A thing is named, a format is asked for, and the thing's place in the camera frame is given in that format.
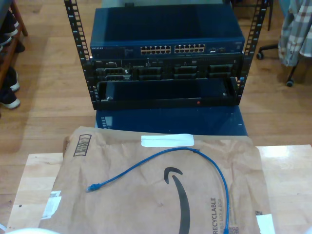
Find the black furniture leg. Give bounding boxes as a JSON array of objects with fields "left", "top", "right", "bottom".
[{"left": 267, "top": 0, "right": 273, "bottom": 32}]

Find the blue network switch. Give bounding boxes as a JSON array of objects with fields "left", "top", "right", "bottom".
[{"left": 89, "top": 7, "right": 246, "bottom": 58}]

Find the white paper label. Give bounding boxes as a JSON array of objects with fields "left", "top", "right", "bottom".
[
  {"left": 254, "top": 211, "right": 275, "bottom": 234},
  {"left": 40, "top": 196, "right": 62, "bottom": 220}
]

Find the black rack frame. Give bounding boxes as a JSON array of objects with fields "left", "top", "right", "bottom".
[{"left": 63, "top": 0, "right": 269, "bottom": 112}]

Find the dark striped shoe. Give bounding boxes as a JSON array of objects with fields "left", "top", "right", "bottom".
[{"left": 0, "top": 9, "right": 20, "bottom": 46}]

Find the blue network cable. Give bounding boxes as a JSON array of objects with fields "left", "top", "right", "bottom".
[{"left": 85, "top": 147, "right": 230, "bottom": 234}]

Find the plaid shirt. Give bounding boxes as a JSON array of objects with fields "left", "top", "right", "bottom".
[{"left": 277, "top": 0, "right": 312, "bottom": 68}]

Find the black rack server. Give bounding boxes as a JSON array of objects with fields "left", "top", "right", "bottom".
[{"left": 92, "top": 58, "right": 244, "bottom": 81}]

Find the dark shoe white sole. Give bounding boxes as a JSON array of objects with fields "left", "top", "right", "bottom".
[
  {"left": 0, "top": 87, "right": 21, "bottom": 110},
  {"left": 0, "top": 66, "right": 20, "bottom": 92}
]

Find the brown packing paper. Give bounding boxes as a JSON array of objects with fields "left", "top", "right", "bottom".
[{"left": 36, "top": 125, "right": 276, "bottom": 234}]

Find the black office chair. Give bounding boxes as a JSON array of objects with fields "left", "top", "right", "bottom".
[{"left": 255, "top": 43, "right": 303, "bottom": 88}]

